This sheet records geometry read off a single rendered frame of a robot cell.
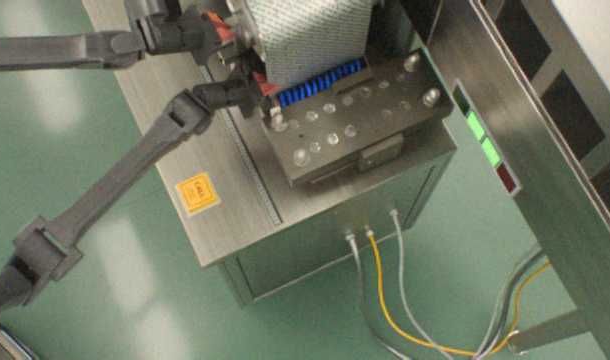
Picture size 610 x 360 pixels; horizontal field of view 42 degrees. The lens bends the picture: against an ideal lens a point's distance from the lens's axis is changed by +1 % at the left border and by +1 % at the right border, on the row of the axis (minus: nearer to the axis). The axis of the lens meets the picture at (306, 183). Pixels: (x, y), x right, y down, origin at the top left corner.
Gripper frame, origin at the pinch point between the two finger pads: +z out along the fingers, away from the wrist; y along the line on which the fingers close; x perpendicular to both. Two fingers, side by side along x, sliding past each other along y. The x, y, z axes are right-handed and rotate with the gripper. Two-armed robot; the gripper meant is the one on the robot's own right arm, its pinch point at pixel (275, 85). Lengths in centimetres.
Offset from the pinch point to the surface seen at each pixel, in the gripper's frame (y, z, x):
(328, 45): 0.3, 6.2, 14.0
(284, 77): 0.3, 0.4, 3.5
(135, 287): 2, 5, -121
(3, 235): -34, -24, -138
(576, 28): 35, -2, 67
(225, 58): -7.3, -10.3, 1.9
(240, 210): 17.8, -6.9, -23.5
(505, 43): 26, 8, 49
